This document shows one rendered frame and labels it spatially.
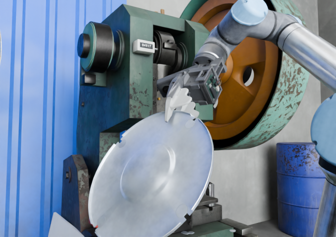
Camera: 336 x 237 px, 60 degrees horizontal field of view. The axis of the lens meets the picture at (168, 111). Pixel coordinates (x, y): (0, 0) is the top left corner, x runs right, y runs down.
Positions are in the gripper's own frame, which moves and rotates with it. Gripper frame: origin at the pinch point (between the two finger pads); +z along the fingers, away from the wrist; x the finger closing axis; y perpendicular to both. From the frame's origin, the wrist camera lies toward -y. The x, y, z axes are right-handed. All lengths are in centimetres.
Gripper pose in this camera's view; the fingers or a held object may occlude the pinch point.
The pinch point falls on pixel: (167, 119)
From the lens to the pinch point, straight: 62.9
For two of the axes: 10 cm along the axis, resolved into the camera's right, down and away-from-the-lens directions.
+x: 4.2, 7.4, 5.2
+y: 8.0, -0.4, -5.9
